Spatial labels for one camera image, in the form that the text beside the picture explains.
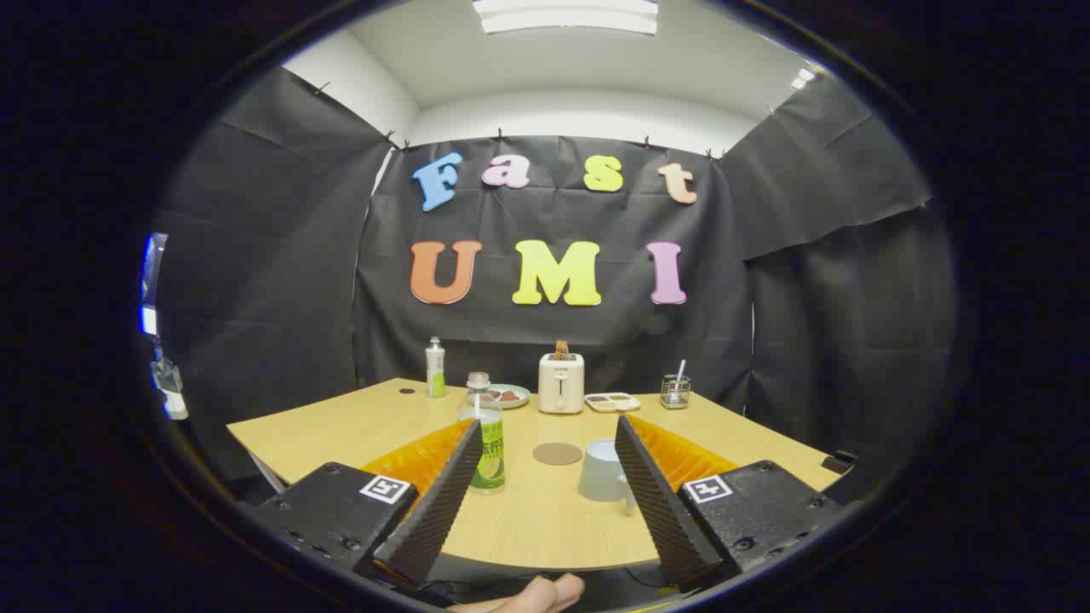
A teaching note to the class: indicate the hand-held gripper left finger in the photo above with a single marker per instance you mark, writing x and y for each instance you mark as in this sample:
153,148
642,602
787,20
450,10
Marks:
430,528

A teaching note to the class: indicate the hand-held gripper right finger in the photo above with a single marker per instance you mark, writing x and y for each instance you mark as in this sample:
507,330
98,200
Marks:
668,519

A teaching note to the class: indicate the pale blue cup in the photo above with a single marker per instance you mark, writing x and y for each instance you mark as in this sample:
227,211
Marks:
600,472

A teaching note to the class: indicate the green label juice bottle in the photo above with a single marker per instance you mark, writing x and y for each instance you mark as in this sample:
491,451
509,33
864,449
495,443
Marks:
488,451

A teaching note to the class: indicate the round brown coaster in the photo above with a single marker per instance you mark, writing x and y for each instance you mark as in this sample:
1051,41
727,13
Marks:
558,454

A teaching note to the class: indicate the white and green squeeze bottle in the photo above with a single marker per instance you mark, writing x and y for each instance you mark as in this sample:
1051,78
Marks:
435,370

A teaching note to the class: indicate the wooden table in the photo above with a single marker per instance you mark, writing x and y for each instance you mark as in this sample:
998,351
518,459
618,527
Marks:
545,528

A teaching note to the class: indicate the white divided snack tray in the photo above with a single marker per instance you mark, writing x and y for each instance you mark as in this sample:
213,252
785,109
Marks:
611,403

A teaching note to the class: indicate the pale green plate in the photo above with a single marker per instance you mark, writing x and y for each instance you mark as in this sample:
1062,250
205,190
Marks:
515,400

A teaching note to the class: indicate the white toaster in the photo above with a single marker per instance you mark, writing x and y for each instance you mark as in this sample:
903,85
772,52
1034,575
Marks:
561,387

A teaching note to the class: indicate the black table clamp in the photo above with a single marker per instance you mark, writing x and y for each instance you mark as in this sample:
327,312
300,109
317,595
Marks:
839,462

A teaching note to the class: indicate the long ceiling light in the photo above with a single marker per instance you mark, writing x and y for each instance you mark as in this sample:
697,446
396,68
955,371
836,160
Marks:
566,15

